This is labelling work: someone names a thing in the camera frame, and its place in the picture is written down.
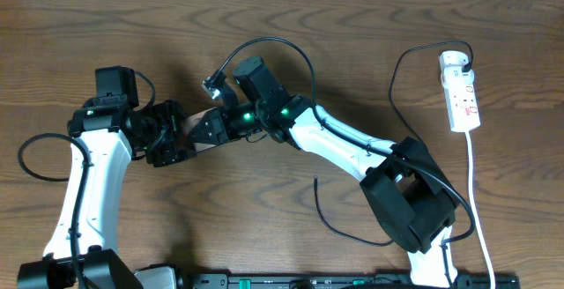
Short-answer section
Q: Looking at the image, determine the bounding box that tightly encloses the silver Galaxy smartphone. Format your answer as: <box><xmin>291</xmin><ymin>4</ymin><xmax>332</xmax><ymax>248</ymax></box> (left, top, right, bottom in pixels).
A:
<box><xmin>179</xmin><ymin>107</ymin><xmax>220</xmax><ymax>155</ymax></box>

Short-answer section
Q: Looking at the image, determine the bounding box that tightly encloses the black charger cable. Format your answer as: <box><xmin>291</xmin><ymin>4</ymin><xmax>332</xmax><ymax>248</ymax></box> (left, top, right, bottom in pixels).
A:
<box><xmin>313</xmin><ymin>40</ymin><xmax>475</xmax><ymax>248</ymax></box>

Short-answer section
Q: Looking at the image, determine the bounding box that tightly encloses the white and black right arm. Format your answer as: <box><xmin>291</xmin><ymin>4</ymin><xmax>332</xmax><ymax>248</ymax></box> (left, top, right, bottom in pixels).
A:
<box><xmin>188</xmin><ymin>56</ymin><xmax>463</xmax><ymax>288</ymax></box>

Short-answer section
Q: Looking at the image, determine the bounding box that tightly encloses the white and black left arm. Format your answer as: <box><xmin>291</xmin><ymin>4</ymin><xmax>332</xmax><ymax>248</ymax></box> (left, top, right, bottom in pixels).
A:
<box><xmin>17</xmin><ymin>66</ymin><xmax>195</xmax><ymax>288</ymax></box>

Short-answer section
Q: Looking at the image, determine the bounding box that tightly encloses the white power strip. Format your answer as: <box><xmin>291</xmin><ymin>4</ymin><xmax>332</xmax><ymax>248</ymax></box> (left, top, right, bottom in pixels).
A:
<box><xmin>439</xmin><ymin>50</ymin><xmax>480</xmax><ymax>133</ymax></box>

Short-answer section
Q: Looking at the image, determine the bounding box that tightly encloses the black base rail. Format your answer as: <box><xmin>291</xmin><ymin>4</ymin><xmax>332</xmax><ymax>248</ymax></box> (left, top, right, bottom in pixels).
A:
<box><xmin>134</xmin><ymin>263</ymin><xmax>521</xmax><ymax>289</ymax></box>

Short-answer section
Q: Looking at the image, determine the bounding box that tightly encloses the white power strip cord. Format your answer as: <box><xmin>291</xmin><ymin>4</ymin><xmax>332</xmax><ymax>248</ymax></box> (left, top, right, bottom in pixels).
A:
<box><xmin>464</xmin><ymin>130</ymin><xmax>497</xmax><ymax>289</ymax></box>

